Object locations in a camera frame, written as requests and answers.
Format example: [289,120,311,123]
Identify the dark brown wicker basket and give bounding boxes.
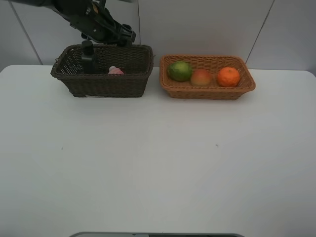
[51,44,154,98]

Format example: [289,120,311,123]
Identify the red yellow peach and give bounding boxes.
[190,69,213,86]

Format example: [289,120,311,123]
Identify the green lime fruit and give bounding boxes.
[167,61,193,82]

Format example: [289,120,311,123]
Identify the dark green pump bottle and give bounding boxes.
[81,40,96,74]

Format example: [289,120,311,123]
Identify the pink lotion bottle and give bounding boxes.
[108,66,124,75]

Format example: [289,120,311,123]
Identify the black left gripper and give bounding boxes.
[55,0,136,47]

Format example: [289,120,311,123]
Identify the orange mandarin fruit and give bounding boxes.
[217,67,240,87]

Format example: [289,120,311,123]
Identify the light brown wicker basket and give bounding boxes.
[159,54,256,100]

